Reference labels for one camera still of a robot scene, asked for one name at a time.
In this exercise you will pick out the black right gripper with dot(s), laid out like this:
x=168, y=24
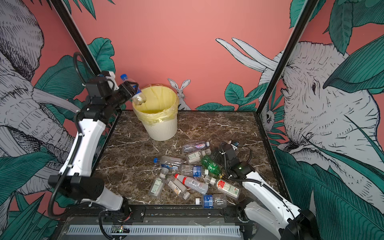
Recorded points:
x=219, y=157

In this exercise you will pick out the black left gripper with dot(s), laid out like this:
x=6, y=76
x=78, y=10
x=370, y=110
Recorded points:
x=128, y=91

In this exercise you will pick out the blue cap pepsi bottle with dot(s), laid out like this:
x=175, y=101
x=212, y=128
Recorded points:
x=139, y=97

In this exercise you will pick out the green plastic bottle yellow cap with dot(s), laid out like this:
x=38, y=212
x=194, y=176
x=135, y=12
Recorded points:
x=213, y=168

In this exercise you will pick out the bottle red green label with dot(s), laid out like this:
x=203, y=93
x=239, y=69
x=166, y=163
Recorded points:
x=223, y=187

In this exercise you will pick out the clear bottle blue cap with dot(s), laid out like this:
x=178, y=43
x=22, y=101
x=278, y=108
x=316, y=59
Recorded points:
x=168, y=162

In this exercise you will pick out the clear bottle green label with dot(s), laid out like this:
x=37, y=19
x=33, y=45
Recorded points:
x=158, y=183

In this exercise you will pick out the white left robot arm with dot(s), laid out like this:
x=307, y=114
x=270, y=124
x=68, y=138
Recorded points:
x=74, y=179

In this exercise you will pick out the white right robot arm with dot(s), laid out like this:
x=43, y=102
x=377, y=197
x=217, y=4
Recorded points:
x=280, y=217

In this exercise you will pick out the yellow plastic bin liner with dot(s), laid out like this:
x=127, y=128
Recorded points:
x=161, y=105

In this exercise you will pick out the white ribbed waste bin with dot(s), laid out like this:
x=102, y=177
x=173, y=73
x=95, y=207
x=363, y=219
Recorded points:
x=162, y=131

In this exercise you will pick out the clear bottle white label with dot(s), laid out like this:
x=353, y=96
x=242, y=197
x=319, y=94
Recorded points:
x=195, y=157

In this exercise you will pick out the clear bottle purple label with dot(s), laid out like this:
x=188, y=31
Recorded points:
x=196, y=146

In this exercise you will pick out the clear bottle blue label centre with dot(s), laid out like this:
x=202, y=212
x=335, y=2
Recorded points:
x=194, y=171

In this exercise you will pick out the front bottle blue label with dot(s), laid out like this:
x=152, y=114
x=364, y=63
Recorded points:
x=215, y=201

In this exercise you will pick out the clear bottle brown label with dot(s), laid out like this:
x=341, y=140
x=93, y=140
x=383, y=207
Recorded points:
x=177, y=187

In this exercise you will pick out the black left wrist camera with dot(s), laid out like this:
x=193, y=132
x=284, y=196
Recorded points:
x=100, y=87

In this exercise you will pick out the white vented cable duct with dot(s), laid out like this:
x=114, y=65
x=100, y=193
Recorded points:
x=154, y=230

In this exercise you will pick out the black left corner frame post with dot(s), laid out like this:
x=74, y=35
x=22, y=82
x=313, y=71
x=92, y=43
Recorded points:
x=64, y=14

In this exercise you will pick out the black corner frame post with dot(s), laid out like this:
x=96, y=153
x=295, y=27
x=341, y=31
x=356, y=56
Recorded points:
x=64, y=14
x=298, y=30

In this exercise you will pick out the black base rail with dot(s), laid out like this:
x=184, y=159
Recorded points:
x=142, y=213

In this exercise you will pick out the black right corner frame post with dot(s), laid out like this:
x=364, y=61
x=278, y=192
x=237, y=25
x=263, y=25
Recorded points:
x=298, y=30

